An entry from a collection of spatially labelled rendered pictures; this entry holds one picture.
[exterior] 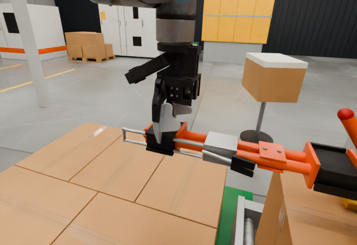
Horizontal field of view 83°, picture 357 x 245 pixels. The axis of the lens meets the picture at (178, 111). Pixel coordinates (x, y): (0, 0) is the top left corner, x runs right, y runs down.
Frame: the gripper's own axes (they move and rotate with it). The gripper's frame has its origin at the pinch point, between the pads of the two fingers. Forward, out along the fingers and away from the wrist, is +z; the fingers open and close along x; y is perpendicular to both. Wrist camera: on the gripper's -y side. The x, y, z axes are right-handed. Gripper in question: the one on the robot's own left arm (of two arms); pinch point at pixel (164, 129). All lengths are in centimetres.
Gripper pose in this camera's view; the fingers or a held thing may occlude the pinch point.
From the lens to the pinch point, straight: 49.2
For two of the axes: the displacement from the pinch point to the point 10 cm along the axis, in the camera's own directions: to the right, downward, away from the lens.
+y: 9.4, 1.6, -2.8
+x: 3.3, -3.7, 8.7
